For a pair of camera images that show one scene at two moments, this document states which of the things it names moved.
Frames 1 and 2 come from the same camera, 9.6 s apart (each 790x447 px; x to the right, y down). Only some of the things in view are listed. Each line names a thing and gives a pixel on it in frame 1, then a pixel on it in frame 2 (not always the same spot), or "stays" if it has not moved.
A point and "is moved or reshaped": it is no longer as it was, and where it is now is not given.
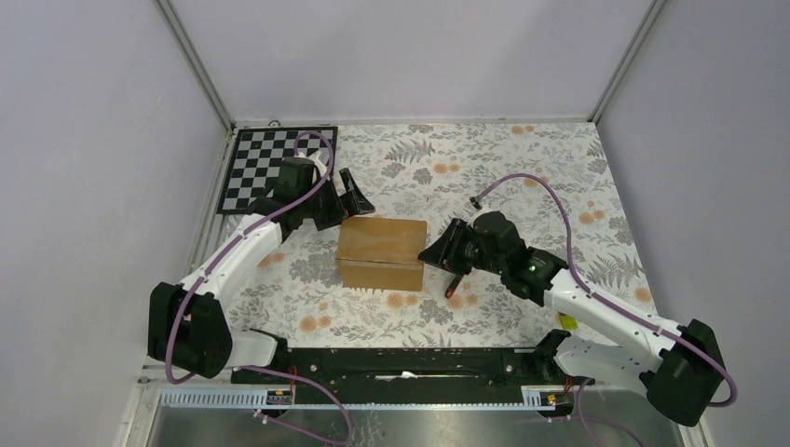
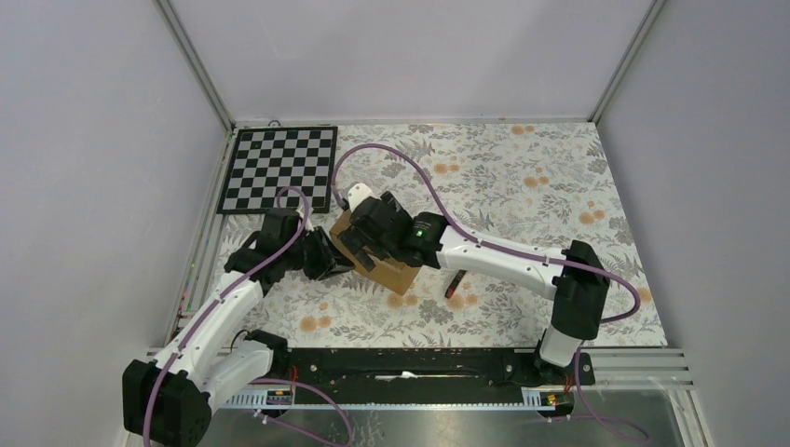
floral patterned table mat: [551, 174] stays
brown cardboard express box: [388, 254] is moved or reshaped
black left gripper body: [324, 207] to [295, 256]
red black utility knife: [452, 287] stays
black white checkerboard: [255, 157] stays
